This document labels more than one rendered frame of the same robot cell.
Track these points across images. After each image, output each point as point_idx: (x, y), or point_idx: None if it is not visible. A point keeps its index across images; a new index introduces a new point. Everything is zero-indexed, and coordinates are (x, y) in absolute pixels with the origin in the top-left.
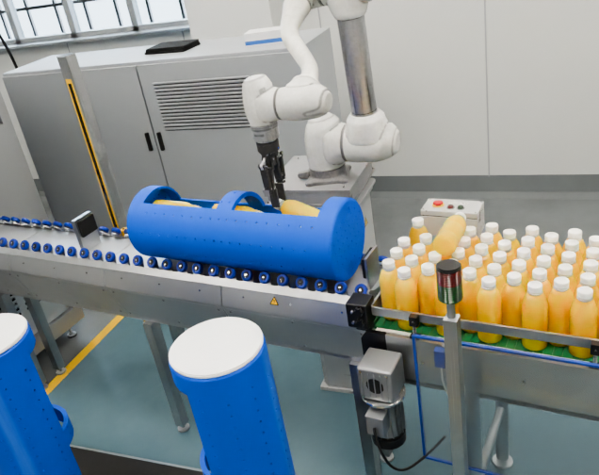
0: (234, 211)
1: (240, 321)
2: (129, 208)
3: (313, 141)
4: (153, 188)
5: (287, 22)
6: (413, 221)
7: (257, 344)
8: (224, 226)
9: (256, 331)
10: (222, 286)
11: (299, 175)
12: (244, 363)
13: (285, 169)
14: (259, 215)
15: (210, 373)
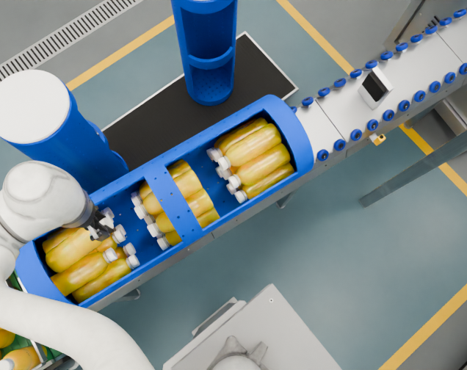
0: (138, 177)
1: (38, 133)
2: (274, 95)
3: (222, 367)
4: (280, 125)
5: (90, 348)
6: (2, 360)
7: None
8: (142, 166)
9: (14, 137)
10: None
11: (259, 343)
12: None
13: (318, 351)
14: (103, 195)
15: None
